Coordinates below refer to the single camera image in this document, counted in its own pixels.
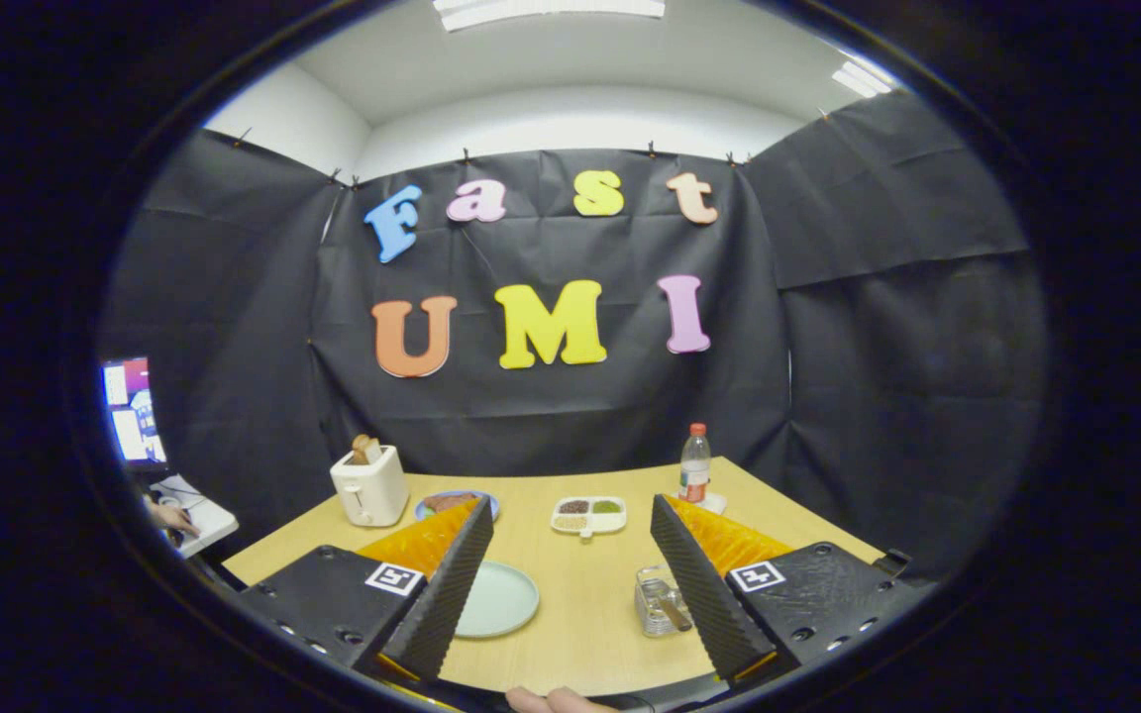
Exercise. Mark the white square coaster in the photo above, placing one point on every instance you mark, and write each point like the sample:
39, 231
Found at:
716, 503

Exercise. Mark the blue plate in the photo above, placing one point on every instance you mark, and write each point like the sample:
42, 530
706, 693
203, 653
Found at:
422, 513

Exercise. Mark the black table clamp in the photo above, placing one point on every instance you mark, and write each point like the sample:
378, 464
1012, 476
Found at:
892, 562

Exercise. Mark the small ceiling light panel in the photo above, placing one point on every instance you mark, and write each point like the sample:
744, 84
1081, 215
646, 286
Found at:
863, 79

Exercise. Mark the white side table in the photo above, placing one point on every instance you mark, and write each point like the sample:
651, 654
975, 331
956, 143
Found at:
214, 520

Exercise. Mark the computer monitor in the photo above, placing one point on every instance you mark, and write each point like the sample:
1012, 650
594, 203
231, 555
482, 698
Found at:
135, 411

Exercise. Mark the pale soybean pile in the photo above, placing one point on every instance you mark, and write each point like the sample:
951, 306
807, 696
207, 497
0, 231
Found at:
570, 522

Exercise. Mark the toasted bread slice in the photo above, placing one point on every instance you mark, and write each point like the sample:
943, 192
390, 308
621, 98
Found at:
363, 449

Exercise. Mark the clear red-capped water bottle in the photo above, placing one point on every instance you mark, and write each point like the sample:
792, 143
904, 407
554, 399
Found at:
695, 465

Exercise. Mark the wide ceiling light panel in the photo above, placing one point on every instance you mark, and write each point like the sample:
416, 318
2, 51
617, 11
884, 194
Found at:
551, 12

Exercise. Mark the white toaster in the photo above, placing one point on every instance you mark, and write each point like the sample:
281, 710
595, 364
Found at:
367, 490

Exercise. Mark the white divided dish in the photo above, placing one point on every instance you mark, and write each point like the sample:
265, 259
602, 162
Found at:
608, 522

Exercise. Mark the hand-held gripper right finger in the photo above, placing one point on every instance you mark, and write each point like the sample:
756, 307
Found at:
699, 599

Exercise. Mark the dark peppercorn pile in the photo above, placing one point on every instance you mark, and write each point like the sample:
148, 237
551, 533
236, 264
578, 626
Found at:
572, 506

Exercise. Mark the green bean pile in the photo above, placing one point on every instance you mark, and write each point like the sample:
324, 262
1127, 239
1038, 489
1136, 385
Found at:
607, 506

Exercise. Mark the pale green plate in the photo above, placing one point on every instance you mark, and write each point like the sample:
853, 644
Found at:
501, 599

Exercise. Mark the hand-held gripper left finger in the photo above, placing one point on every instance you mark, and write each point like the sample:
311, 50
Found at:
447, 594

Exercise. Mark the brown steak piece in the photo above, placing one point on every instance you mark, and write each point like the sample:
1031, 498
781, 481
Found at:
447, 502

